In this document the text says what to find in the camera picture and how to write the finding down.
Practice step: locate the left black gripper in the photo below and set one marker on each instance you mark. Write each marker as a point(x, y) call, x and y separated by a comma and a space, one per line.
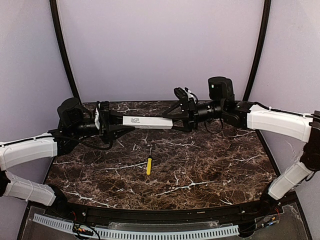
point(106, 140)

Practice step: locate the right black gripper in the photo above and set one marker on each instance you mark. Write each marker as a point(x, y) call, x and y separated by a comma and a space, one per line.
point(190, 113)

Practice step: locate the white remote control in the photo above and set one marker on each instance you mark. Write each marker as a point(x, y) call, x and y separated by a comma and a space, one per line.
point(144, 122)

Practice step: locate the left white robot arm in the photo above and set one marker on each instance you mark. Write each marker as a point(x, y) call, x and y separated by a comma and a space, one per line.
point(75, 124)

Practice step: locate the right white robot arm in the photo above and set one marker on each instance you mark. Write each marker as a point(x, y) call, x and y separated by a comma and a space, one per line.
point(254, 116)

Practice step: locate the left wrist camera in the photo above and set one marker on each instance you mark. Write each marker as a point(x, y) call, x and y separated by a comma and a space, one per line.
point(101, 113)

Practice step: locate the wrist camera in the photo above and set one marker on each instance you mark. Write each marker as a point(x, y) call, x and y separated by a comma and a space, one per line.
point(101, 113)
point(185, 94)

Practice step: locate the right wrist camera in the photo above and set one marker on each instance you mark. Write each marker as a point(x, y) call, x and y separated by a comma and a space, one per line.
point(185, 94)

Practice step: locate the yellow handled screwdriver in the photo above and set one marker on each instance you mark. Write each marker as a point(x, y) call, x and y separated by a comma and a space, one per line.
point(149, 162)

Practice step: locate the black front table rail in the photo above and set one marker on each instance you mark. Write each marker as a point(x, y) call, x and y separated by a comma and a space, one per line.
point(239, 213)

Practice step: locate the white slotted cable duct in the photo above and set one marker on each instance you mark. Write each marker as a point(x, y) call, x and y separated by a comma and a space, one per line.
point(126, 231)

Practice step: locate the left black frame post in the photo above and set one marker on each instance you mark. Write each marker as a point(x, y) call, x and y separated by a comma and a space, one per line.
point(62, 48)

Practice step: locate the black frame post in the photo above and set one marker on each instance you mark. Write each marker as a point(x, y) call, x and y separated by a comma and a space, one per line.
point(62, 48)
point(258, 50)

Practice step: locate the right black frame post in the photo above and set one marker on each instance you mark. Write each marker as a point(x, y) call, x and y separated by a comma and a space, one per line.
point(258, 50)

